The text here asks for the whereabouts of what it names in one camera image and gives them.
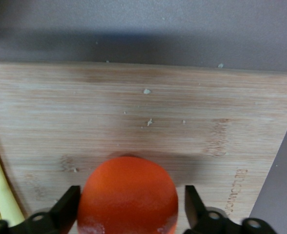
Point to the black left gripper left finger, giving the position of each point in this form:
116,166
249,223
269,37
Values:
63,209

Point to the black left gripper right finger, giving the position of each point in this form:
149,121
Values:
194,207

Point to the orange mandarin fruit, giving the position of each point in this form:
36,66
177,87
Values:
126,195

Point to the yellow plastic knife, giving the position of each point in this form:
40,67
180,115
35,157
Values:
4,195

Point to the wooden cutting board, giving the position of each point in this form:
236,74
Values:
143,109

